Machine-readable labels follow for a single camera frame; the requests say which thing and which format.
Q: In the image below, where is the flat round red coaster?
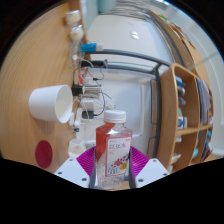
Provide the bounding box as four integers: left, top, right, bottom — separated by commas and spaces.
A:
34, 139, 54, 170

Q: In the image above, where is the clear white-capped drink bottle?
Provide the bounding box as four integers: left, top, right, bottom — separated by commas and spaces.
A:
94, 109, 134, 191

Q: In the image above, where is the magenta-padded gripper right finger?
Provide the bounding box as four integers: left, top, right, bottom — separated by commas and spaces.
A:
128, 145, 171, 190

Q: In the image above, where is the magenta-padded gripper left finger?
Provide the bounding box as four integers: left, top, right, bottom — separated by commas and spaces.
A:
53, 146, 98, 190

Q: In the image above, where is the white plastic cup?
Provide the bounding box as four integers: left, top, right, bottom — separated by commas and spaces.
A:
27, 84, 75, 125

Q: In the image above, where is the grey metal desk frame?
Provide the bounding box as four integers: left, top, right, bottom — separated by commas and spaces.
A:
79, 48, 173, 158

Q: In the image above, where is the metal cup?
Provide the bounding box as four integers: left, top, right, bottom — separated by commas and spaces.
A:
82, 84, 101, 98

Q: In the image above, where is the black plug charger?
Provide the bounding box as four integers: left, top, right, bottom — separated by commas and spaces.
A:
81, 109, 98, 121

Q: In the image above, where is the small black box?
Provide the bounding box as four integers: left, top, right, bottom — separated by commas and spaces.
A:
71, 84, 85, 97

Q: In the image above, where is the teal bed mattress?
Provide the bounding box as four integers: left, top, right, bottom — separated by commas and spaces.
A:
97, 0, 118, 13

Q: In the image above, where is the black electric shaver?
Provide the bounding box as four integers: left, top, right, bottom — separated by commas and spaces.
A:
86, 58, 110, 69

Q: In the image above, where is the wooden shelf unit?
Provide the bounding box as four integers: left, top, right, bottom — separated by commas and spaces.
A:
155, 62, 215, 173

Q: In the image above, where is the small blue white-capped bottle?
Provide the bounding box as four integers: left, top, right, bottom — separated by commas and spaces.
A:
78, 42, 105, 54

